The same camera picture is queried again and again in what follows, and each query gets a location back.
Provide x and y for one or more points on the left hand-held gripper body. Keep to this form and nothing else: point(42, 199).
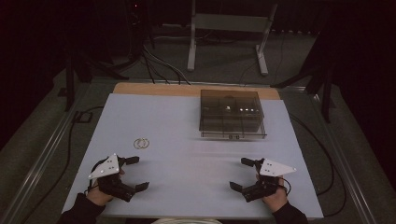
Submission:
point(107, 183)

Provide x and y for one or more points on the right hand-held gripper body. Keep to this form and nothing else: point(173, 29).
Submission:
point(264, 186)

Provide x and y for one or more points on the person's left hand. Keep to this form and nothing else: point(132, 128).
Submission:
point(98, 196)

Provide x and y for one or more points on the person's right hand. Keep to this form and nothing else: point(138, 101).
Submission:
point(277, 199)

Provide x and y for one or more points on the gold hoop earring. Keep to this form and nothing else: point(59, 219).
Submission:
point(134, 143)
point(148, 143)

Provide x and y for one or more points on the dark transparent jewellery box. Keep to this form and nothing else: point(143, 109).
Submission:
point(232, 124)

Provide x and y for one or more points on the white table mat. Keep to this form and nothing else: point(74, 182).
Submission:
point(186, 168)

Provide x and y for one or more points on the black tripod stand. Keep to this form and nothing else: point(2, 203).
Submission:
point(70, 81)
point(325, 93)

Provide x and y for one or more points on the white metal stand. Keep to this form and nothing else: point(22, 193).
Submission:
point(229, 22)

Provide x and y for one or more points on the metal floor rail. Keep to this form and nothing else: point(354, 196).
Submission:
point(345, 168)
point(37, 168)

